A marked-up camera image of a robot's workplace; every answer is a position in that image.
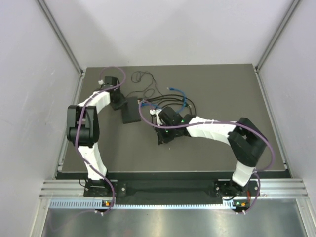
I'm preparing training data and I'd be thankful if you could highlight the black network switch box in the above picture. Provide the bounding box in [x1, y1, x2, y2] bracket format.
[121, 97, 141, 124]

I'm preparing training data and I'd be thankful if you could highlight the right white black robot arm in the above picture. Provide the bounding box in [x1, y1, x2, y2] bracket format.
[156, 115, 267, 196]

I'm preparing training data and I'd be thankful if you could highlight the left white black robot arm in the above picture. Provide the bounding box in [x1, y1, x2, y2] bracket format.
[66, 88, 126, 196]

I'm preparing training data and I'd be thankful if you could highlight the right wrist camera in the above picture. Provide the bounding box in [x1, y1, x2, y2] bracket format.
[158, 107, 183, 126]

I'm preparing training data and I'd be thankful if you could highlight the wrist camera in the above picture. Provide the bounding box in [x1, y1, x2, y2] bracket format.
[158, 107, 183, 126]
[103, 76, 119, 87]

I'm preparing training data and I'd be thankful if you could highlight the blue ethernet cable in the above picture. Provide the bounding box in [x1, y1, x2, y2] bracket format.
[140, 86, 187, 114]

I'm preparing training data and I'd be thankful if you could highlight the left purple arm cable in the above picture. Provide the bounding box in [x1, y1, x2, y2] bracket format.
[49, 66, 127, 233]

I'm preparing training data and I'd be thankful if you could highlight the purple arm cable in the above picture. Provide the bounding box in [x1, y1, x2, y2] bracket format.
[138, 100, 276, 215]
[49, 66, 127, 233]

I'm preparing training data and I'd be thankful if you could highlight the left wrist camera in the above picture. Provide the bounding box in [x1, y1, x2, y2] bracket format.
[103, 76, 119, 87]

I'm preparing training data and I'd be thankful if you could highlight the thin black power cord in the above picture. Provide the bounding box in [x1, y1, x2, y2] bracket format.
[125, 71, 171, 99]

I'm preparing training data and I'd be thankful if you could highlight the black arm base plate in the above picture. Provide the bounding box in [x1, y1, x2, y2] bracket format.
[84, 179, 258, 198]

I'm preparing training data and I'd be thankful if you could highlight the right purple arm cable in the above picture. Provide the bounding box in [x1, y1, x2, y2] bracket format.
[138, 100, 276, 215]

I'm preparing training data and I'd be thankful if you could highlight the left aluminium frame post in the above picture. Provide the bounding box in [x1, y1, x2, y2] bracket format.
[36, 0, 83, 75]

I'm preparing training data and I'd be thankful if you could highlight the aluminium frame post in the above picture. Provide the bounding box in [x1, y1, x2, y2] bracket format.
[254, 0, 302, 74]
[36, 0, 83, 75]

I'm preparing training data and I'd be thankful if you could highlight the grey slotted cable duct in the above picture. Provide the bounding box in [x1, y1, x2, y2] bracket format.
[49, 199, 246, 210]

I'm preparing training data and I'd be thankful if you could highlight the front aluminium frame rail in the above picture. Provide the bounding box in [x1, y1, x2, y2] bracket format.
[39, 178, 308, 199]

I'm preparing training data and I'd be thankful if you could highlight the right aluminium frame post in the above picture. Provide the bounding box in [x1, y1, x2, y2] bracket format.
[254, 0, 302, 74]

